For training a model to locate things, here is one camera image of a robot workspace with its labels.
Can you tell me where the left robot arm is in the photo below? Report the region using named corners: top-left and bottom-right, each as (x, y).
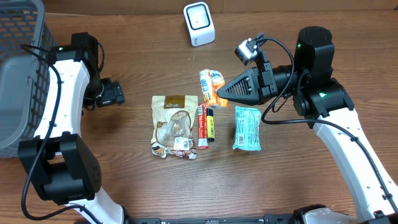
top-left (17, 32), bottom-right (129, 223)

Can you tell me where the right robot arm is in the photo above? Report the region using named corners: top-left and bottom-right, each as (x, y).
top-left (217, 26), bottom-right (397, 223)

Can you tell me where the yellow highlighter marker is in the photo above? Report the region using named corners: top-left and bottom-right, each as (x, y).
top-left (206, 108), bottom-right (215, 142)

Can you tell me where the red snack stick packet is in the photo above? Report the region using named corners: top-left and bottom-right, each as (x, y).
top-left (198, 103), bottom-right (209, 150)

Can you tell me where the teal tissue pack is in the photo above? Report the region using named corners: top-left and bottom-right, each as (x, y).
top-left (233, 106), bottom-right (262, 151)

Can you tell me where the orange tissue pack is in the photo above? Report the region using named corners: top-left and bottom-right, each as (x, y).
top-left (200, 69), bottom-right (228, 109)

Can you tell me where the brown snack pouch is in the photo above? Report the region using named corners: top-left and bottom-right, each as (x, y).
top-left (150, 95), bottom-right (198, 160)

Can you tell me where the grey plastic mesh basket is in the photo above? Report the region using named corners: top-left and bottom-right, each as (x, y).
top-left (1, 0), bottom-right (57, 158)

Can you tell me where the white barcode scanner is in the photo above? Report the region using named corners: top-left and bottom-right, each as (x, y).
top-left (183, 1), bottom-right (215, 47)

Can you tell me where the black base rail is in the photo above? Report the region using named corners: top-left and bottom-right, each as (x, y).
top-left (125, 214), bottom-right (303, 224)

